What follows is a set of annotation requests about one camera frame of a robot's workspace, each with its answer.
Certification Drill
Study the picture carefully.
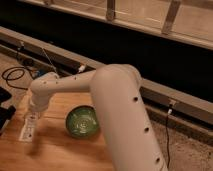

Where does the white bottle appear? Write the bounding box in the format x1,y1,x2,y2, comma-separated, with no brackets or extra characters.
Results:
19,112,39,142

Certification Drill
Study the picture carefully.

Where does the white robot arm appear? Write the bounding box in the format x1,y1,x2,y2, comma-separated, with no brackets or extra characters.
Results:
29,64,168,171

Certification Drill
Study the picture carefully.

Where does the blue object on floor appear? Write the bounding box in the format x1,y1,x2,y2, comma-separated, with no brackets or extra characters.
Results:
34,70,47,79

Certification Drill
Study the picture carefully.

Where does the black object at left edge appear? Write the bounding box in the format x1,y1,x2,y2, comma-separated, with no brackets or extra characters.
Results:
0,87,16,135

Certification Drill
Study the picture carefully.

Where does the black cable at right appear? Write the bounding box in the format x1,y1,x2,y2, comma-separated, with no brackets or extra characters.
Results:
165,99,176,171

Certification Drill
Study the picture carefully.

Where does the black coiled cable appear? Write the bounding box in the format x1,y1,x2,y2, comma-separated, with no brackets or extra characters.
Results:
1,65,38,90

